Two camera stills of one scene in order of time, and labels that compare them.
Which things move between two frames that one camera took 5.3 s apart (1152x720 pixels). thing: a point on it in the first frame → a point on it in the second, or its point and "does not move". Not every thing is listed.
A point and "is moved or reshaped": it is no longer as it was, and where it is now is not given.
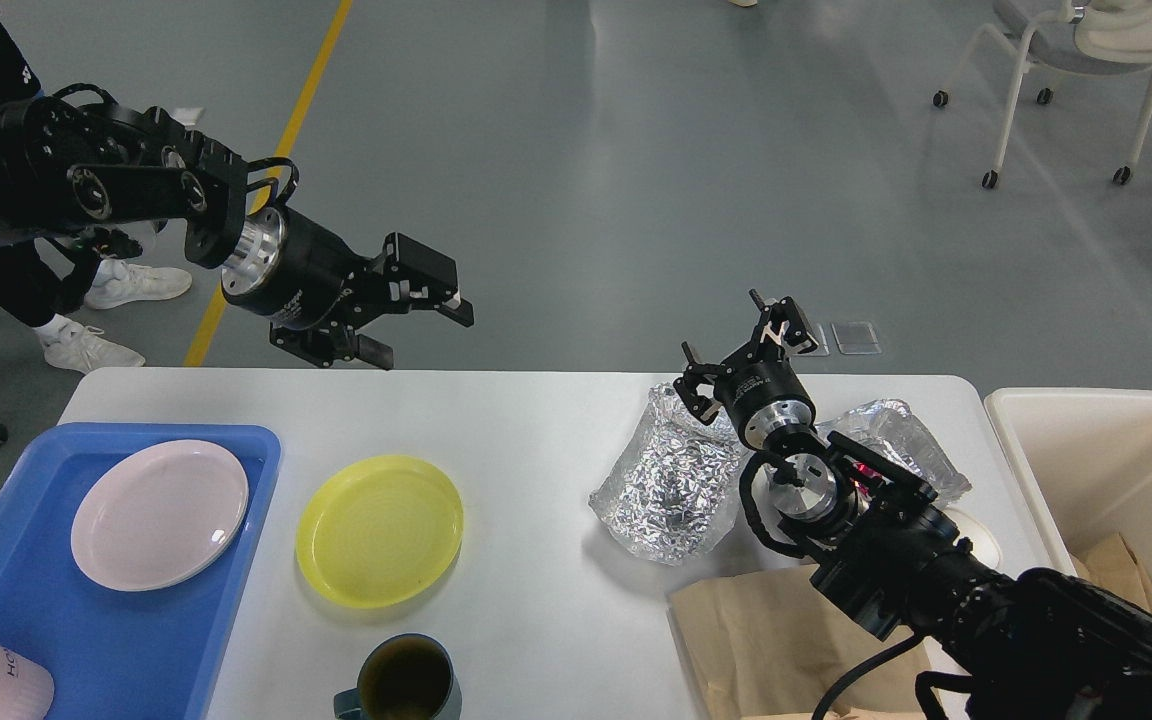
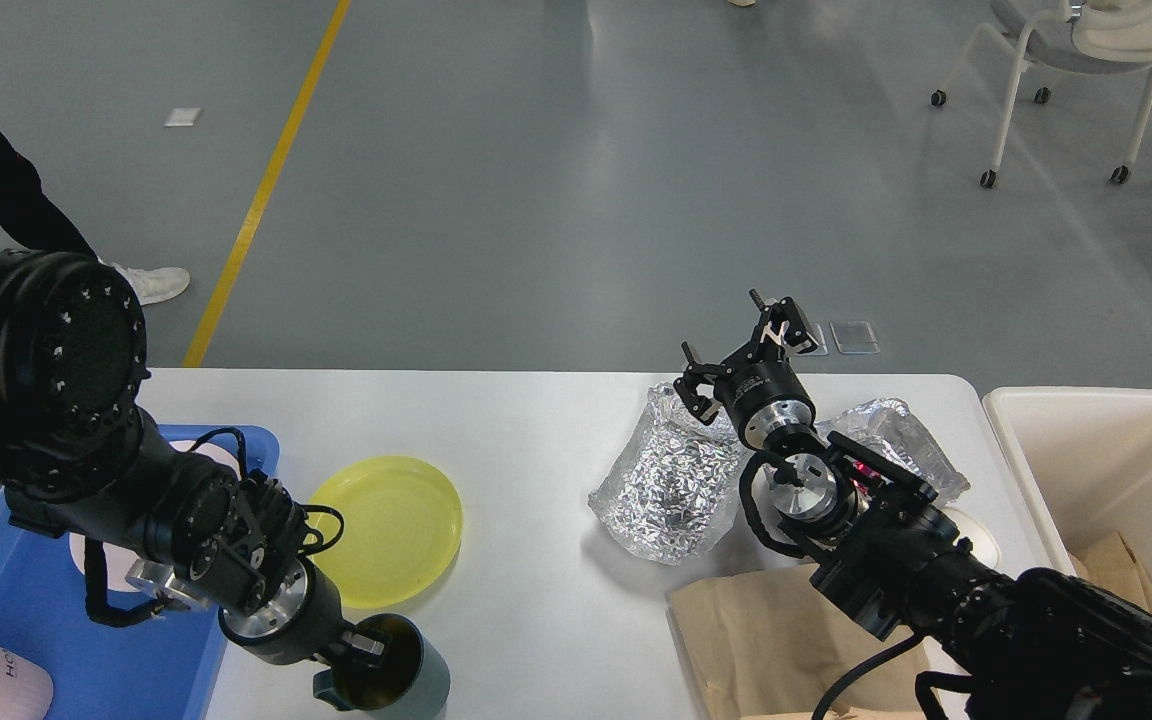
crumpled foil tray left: [674, 494] does not move
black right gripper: [758, 389] does not move
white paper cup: [983, 544] does not move
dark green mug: [404, 676] is moved or reshaped
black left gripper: [289, 266] → [297, 618]
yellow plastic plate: [379, 530] does not move
